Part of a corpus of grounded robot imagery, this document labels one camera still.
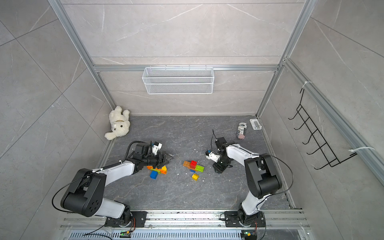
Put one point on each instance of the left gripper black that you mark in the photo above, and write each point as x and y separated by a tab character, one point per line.
164	161

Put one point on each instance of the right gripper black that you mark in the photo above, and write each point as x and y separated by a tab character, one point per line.
219	168

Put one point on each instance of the orange 2x4 lego plate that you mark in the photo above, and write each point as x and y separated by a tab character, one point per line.
154	169

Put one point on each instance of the red lego brick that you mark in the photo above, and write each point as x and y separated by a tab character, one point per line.
193	164

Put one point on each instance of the light green lego plate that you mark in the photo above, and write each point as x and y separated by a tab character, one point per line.
199	168

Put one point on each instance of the yellow lego brick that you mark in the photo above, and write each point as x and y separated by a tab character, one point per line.
195	177
164	170

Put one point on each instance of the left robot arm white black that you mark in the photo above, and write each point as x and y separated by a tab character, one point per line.
84	195

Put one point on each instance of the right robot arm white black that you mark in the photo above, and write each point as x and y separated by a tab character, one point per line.
263	181

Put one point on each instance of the flag pattern can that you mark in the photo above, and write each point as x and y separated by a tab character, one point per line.
241	131

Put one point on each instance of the small white box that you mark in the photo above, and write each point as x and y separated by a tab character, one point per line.
255	123

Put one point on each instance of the white teddy bear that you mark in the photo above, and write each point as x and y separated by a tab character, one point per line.
120	123

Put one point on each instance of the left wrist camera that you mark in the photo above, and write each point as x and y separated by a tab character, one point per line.
156	146

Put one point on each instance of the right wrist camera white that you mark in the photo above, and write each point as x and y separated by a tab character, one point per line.
212	156

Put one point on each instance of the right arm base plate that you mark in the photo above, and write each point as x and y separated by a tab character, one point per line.
238	219

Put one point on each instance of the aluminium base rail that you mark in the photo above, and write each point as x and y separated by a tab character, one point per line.
188	225

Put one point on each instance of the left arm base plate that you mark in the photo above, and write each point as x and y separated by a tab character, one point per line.
136	218

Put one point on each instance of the white wire mesh basket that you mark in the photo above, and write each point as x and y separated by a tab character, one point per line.
178	80

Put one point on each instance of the black wire hook rack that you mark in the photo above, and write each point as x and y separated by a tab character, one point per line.
316	136

